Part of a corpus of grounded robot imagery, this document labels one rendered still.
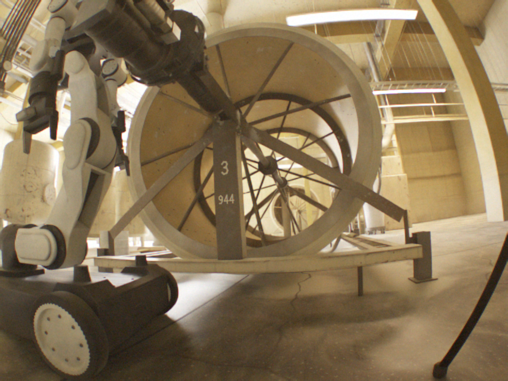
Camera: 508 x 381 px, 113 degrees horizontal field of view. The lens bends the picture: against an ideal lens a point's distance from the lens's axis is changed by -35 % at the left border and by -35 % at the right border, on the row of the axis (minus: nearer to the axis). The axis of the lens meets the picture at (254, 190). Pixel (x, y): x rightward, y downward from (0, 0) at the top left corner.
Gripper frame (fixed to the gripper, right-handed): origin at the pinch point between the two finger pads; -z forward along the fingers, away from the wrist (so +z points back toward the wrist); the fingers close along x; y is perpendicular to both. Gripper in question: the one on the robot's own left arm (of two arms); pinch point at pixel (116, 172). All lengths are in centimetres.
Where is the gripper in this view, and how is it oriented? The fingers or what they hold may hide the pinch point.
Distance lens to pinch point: 108.1
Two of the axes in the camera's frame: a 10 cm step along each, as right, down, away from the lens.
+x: 9.7, -2.6, 0.4
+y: 0.0, 1.6, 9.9
